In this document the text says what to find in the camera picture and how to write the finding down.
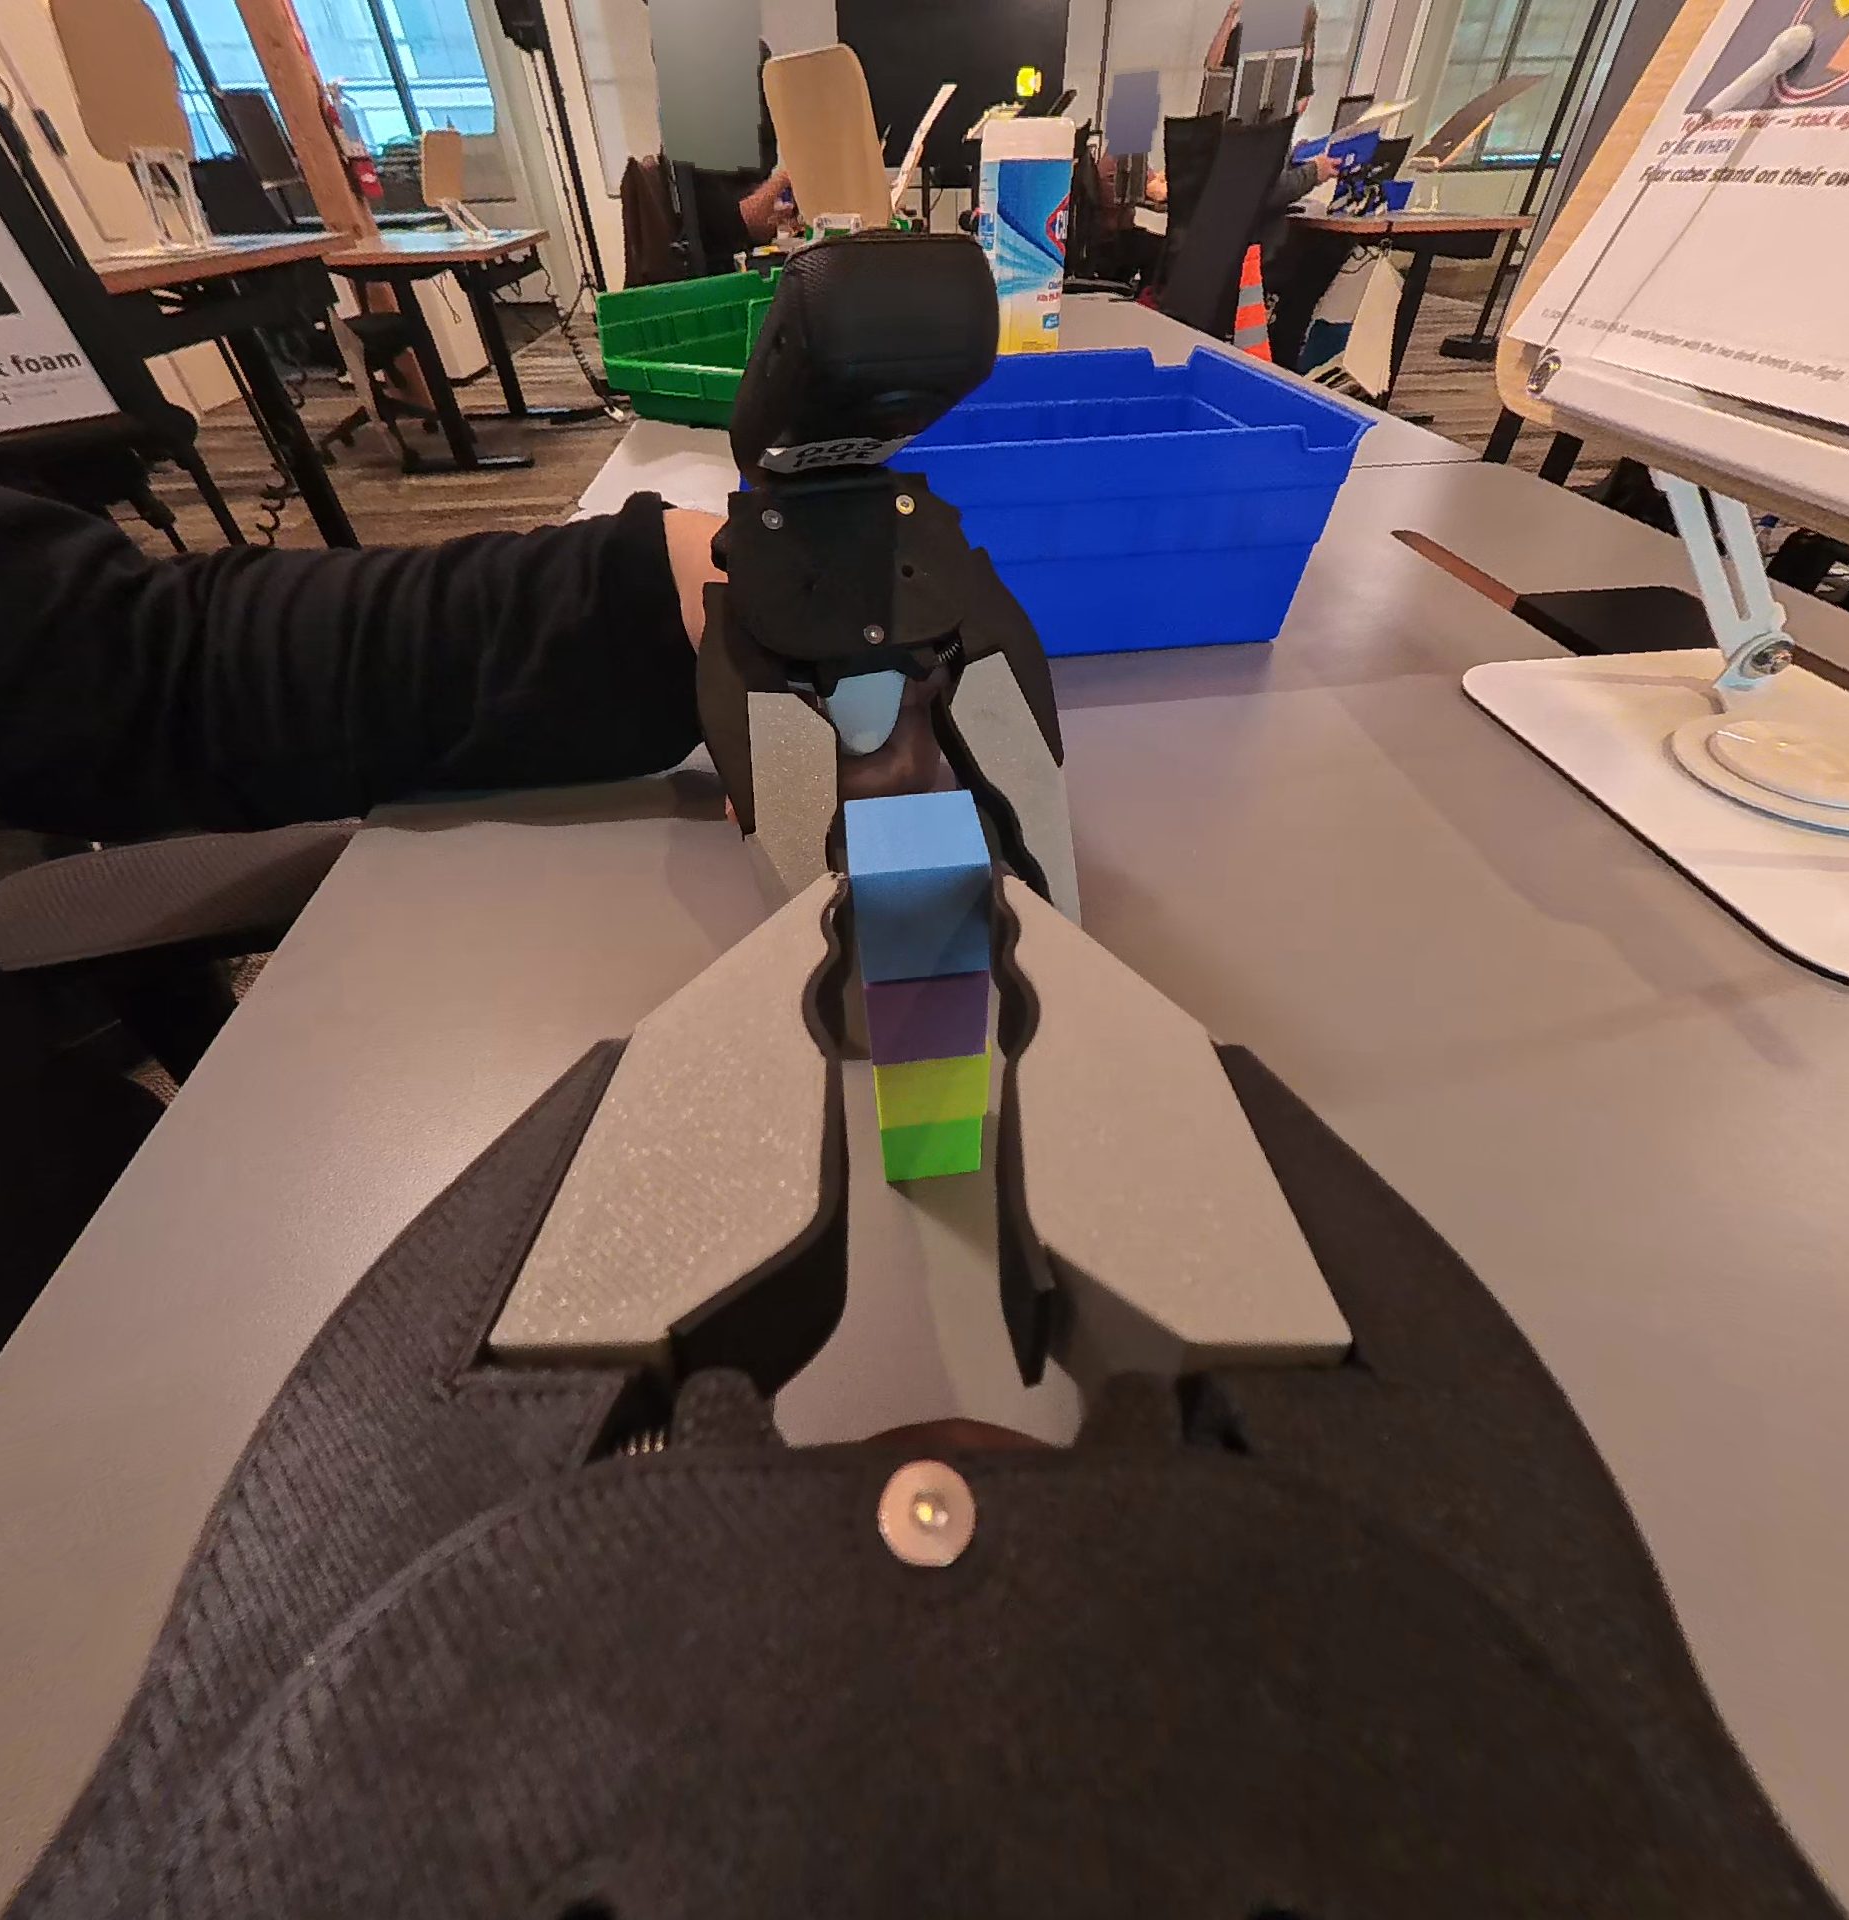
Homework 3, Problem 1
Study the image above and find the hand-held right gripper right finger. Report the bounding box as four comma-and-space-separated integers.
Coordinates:
988, 876, 1352, 1391

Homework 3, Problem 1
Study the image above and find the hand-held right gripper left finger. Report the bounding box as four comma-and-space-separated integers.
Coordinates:
488, 872, 854, 1401

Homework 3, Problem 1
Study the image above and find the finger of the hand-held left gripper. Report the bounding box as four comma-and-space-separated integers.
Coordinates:
942, 657, 1087, 928
751, 692, 854, 894

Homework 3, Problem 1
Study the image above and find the blue foam cube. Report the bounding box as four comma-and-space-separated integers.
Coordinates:
837, 790, 998, 979

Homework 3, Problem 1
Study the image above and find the green foam cube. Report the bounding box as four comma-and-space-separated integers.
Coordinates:
881, 1113, 988, 1188

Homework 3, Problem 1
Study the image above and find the purple foam cube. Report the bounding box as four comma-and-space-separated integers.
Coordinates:
858, 964, 998, 1069

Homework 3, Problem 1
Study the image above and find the yellow foam cube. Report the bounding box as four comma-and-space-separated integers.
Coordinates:
866, 1055, 998, 1131

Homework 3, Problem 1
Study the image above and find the person's left forearm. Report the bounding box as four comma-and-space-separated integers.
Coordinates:
0, 470, 705, 839

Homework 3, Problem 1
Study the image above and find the person's left hand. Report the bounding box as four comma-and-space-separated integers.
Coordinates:
662, 506, 730, 650

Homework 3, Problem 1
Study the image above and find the blue plastic bin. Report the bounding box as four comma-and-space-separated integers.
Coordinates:
730, 349, 1379, 657

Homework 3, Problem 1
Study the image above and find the green plastic bin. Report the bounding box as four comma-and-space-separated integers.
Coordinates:
593, 265, 790, 429

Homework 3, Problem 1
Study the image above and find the disinfecting wipes canister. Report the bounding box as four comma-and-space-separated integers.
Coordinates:
971, 120, 1076, 359

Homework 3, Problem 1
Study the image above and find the light wooden board stand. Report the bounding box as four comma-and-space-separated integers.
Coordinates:
761, 45, 898, 234
47, 0, 214, 257
413, 127, 497, 245

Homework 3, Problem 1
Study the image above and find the wooden top desk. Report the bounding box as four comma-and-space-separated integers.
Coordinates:
1283, 215, 1535, 427
327, 228, 551, 470
89, 228, 359, 551

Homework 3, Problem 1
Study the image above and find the black computer monitor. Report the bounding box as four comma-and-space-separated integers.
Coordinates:
833, 0, 1066, 116

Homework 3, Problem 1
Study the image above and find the white document holder stand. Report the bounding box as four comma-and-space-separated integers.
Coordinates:
1458, 0, 1849, 999

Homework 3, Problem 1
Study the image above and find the framed marker code sign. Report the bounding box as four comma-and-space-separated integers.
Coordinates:
0, 147, 122, 447

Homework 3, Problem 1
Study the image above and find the printed instruction sheet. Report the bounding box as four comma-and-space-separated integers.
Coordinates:
1507, 0, 1849, 437

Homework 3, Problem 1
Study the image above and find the wooden support post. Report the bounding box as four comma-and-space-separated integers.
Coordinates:
234, 0, 359, 245

